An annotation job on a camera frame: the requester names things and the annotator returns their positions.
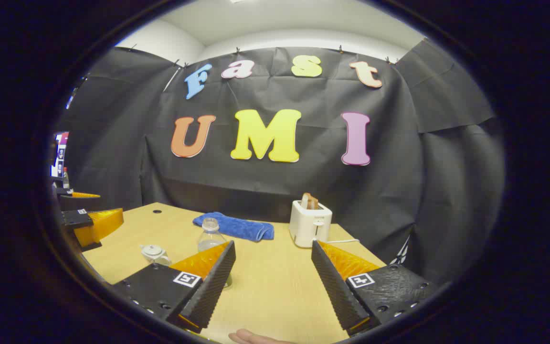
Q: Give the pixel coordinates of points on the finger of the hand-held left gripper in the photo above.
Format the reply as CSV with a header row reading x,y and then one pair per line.
x,y
84,195
103,222

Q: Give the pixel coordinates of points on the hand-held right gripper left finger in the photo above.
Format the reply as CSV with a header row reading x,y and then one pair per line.
x,y
213,291

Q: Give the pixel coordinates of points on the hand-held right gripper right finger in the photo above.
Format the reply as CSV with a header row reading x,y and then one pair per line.
x,y
334,291

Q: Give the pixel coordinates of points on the clear water bottle green label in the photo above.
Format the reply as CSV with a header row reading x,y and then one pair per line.
x,y
209,236

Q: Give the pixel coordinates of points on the white ceramic teacup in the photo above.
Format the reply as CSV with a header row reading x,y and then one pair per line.
x,y
160,259

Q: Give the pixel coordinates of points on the small background bottle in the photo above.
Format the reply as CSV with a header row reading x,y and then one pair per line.
x,y
66,179

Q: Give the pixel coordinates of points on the computer monitor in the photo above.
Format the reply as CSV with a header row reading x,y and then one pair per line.
x,y
59,153

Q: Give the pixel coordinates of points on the blue towel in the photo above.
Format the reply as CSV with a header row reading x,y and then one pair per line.
x,y
237,227

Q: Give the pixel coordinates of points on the white toaster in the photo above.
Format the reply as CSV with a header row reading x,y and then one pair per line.
x,y
308,224

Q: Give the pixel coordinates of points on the brown bread slice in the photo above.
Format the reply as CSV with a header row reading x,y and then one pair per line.
x,y
314,203

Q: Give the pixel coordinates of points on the light bread slice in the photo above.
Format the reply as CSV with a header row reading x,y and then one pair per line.
x,y
306,200

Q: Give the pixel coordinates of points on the black backdrop cloth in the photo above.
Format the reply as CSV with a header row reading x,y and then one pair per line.
x,y
303,181

